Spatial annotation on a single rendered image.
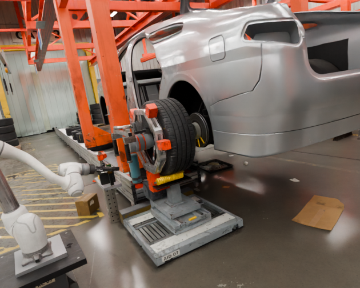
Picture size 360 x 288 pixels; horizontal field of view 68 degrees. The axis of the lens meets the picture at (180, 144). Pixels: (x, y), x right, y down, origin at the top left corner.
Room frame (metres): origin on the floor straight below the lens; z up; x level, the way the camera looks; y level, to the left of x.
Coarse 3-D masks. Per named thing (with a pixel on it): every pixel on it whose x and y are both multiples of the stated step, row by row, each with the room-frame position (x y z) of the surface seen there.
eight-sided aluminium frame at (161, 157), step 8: (136, 112) 2.31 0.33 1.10; (144, 112) 2.13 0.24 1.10; (136, 120) 2.38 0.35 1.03; (152, 120) 2.12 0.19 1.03; (152, 128) 2.05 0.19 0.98; (160, 128) 2.04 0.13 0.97; (160, 136) 2.03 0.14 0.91; (136, 152) 2.46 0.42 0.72; (144, 152) 2.44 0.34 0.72; (160, 152) 2.01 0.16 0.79; (160, 160) 2.02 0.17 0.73; (144, 168) 2.33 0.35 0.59; (152, 168) 2.20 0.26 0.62; (160, 168) 2.12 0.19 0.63
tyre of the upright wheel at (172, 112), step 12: (144, 108) 2.35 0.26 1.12; (168, 108) 2.14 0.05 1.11; (180, 108) 2.17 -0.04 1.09; (168, 120) 2.05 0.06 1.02; (180, 120) 2.09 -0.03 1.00; (168, 132) 2.01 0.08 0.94; (180, 132) 2.04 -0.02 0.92; (192, 132) 2.09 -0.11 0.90; (180, 144) 2.03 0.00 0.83; (192, 144) 2.08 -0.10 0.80; (168, 156) 2.05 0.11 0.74; (180, 156) 2.05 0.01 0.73; (192, 156) 2.11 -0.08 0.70; (168, 168) 2.08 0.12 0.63; (180, 168) 2.14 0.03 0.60
